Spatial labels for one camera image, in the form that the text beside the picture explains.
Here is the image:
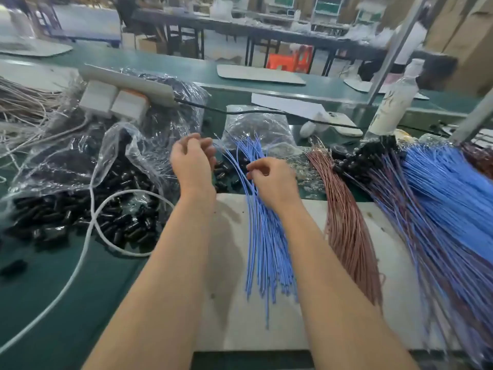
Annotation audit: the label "person's left hand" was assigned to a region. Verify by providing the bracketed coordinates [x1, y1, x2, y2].
[170, 133, 219, 199]

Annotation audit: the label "white spray bottle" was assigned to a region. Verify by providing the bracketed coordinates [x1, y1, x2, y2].
[367, 59, 426, 139]

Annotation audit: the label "white computer mouse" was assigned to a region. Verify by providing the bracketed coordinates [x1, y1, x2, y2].
[299, 119, 318, 139]

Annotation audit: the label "white orange charger adapter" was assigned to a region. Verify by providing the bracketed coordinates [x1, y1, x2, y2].
[110, 88, 149, 122]

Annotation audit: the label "person's right hand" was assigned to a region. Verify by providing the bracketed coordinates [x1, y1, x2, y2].
[245, 156, 303, 216]

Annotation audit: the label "short metal frame post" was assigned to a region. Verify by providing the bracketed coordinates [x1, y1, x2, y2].
[450, 88, 493, 145]

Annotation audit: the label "white paper sheet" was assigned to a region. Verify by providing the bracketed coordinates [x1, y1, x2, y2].
[250, 92, 359, 128]

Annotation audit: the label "pile of assembled wire harnesses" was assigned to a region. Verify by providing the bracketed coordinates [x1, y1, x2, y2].
[333, 135, 493, 363]

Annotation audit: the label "long black-frame table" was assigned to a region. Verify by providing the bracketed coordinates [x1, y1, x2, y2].
[131, 7, 386, 74]

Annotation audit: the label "person's left forearm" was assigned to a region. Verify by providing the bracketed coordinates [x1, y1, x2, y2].
[83, 189, 219, 370]

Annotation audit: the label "black power cord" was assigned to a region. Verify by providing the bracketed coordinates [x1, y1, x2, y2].
[176, 96, 371, 128]

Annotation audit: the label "bundle of stripped brown wires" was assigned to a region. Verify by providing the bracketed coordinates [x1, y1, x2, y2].
[0, 73, 86, 162]

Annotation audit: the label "pile of black plastic caps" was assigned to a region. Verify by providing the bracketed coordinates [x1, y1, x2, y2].
[0, 154, 246, 278]

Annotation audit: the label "white power strip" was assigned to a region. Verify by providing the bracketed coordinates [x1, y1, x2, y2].
[79, 64, 178, 108]

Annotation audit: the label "small clear plastic bag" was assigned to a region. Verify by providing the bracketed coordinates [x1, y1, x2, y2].
[222, 104, 297, 159]

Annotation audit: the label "white work board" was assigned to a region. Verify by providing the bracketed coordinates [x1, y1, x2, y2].
[193, 192, 463, 353]

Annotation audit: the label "large clear plastic bag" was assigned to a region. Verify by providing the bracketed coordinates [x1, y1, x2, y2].
[4, 69, 211, 205]

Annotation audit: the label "cardboard boxes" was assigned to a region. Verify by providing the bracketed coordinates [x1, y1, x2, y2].
[424, 0, 493, 93]

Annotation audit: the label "bundle of blue wires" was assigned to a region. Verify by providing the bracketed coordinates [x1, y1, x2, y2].
[219, 135, 297, 321]

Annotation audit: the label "white charging cable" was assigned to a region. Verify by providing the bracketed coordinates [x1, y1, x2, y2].
[0, 112, 177, 355]

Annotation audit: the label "white flat tray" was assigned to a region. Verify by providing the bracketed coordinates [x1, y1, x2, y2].
[343, 77, 430, 101]
[216, 64, 307, 85]
[0, 38, 74, 59]

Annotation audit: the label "orange plastic stool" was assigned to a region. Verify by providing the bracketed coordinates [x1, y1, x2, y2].
[267, 45, 315, 74]

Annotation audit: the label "person's right forearm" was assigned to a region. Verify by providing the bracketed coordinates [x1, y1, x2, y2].
[273, 200, 421, 370]

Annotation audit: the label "blue table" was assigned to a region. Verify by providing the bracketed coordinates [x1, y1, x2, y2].
[46, 4, 124, 47]

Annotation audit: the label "slanted metal frame post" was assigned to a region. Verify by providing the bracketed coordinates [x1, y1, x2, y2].
[367, 0, 428, 105]

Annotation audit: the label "white flat device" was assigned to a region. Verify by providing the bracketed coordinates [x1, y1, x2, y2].
[327, 112, 363, 137]

